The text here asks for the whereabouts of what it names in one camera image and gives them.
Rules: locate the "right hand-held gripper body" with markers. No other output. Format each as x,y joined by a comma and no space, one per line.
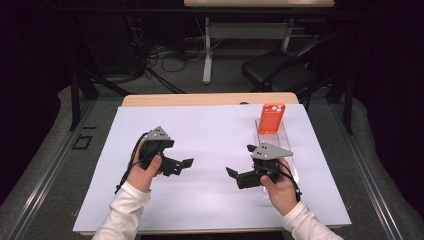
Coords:
271,151

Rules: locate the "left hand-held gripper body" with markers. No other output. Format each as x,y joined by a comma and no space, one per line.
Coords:
151,148

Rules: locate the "clear plastic tray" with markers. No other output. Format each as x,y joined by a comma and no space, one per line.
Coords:
278,139

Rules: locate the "orange phone case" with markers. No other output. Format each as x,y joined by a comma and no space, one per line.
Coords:
270,121

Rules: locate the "person's left hand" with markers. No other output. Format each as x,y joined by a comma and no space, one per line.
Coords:
141,180

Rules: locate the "person's right hand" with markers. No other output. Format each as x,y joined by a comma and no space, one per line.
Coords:
283,195

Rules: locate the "white table mat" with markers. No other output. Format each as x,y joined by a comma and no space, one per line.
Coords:
206,200

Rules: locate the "wooden table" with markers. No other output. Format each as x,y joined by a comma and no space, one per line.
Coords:
200,99

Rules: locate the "black folding chair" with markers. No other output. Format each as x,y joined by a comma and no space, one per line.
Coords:
276,70

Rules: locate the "black metal stand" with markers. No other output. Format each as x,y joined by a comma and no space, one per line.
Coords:
75,100
348,103

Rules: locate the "white-legged desk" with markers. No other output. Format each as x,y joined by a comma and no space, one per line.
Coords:
246,30

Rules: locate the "black metal crossbar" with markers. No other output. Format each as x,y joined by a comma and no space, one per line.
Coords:
133,11

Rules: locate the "aluminium floor rail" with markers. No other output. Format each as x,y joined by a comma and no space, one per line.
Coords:
370,180
50,173

